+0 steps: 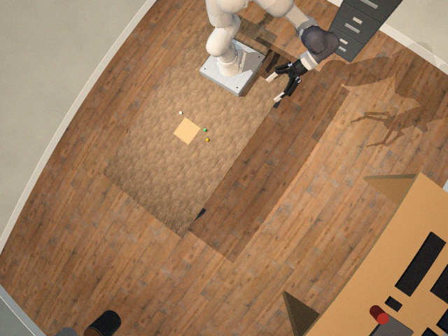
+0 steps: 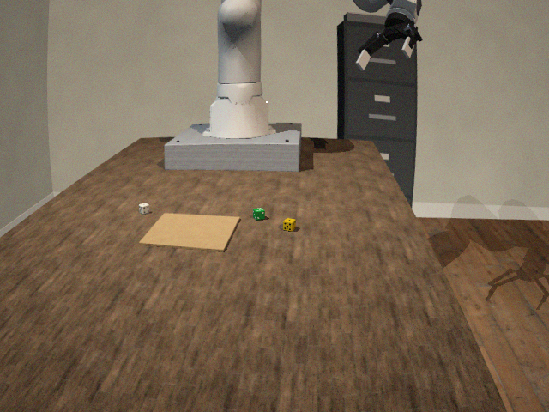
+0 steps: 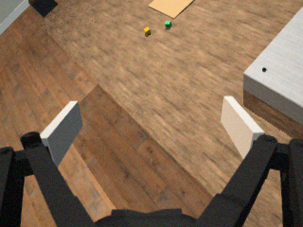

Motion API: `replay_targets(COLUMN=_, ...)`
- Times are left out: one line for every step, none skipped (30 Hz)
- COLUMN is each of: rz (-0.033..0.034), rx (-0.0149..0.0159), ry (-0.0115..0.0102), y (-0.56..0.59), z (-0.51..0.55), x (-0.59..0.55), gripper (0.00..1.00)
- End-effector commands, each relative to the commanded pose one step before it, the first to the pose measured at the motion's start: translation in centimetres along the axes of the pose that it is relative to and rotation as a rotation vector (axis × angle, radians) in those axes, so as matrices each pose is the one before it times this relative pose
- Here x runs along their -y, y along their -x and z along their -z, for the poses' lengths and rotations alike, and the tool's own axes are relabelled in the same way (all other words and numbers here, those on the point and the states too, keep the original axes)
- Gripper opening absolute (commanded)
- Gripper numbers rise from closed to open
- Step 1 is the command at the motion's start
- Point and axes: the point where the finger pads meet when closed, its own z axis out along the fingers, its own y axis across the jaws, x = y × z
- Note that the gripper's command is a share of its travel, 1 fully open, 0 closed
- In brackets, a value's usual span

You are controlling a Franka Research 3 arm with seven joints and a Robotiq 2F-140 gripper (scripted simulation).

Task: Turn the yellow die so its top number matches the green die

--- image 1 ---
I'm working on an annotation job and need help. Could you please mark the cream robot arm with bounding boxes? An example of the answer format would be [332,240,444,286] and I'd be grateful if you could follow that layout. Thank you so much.
[205,0,340,77]

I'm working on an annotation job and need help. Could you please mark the tan square mat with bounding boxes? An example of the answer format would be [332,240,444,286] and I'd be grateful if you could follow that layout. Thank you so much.
[174,118,200,144]

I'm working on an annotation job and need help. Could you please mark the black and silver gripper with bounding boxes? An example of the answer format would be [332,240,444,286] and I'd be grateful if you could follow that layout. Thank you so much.
[266,59,308,102]

